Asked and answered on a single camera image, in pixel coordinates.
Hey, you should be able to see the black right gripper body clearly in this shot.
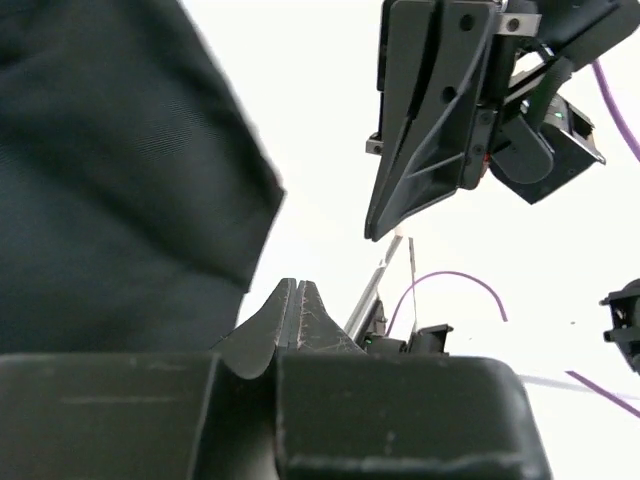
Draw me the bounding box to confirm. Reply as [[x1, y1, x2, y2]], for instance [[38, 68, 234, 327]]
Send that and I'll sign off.
[[464, 1, 639, 204]]

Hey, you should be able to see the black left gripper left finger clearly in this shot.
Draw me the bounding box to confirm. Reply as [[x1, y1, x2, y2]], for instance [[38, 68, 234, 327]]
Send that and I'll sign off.
[[1, 279, 296, 479]]

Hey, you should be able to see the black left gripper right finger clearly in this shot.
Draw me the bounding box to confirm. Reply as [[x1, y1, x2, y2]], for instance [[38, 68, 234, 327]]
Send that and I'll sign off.
[[275, 281, 551, 479]]

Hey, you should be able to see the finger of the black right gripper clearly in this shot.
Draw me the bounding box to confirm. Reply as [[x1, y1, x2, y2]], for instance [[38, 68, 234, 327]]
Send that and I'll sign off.
[[376, 0, 396, 92], [364, 1, 495, 241]]

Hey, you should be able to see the black pleated skirt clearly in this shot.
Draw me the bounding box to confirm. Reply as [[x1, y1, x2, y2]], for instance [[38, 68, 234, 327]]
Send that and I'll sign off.
[[1, 1, 283, 353]]

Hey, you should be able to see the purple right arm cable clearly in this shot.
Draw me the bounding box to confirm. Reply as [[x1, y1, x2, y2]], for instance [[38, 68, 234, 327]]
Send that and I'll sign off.
[[384, 59, 640, 421]]

